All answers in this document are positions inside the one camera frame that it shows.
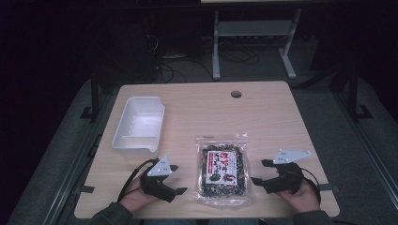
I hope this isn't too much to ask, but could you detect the white plastic container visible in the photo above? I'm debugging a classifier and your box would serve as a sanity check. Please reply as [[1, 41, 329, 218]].
[[112, 96, 166, 159]]

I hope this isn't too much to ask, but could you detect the grey table strap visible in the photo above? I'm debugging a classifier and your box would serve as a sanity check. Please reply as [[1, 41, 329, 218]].
[[74, 185, 96, 195], [318, 183, 341, 193]]

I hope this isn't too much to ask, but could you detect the clear snack packet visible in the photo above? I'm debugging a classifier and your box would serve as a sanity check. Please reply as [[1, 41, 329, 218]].
[[194, 132, 255, 207]]

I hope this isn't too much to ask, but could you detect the person's left hand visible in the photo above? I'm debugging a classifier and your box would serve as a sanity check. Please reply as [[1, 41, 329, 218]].
[[119, 175, 161, 215]]

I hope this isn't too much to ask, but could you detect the white metal desk frame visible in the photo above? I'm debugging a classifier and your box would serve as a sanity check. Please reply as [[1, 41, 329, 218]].
[[211, 7, 303, 82]]

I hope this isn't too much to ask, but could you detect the person's right hand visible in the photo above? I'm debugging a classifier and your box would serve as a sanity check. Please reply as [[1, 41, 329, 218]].
[[276, 180, 321, 215]]

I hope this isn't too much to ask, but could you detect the black metal stand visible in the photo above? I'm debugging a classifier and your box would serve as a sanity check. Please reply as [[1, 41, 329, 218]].
[[80, 70, 101, 123], [346, 61, 374, 122]]

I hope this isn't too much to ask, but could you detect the right hand-held gripper cable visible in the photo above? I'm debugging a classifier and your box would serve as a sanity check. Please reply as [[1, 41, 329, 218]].
[[299, 167, 322, 204]]

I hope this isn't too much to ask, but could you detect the bundle of floor cables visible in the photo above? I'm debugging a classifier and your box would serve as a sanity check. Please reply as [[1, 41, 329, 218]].
[[145, 34, 261, 84]]

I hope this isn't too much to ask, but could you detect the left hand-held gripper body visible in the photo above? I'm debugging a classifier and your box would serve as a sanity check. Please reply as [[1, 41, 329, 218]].
[[139, 156, 177, 203]]

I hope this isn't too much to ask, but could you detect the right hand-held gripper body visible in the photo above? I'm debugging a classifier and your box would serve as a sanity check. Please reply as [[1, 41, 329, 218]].
[[262, 148, 313, 195]]

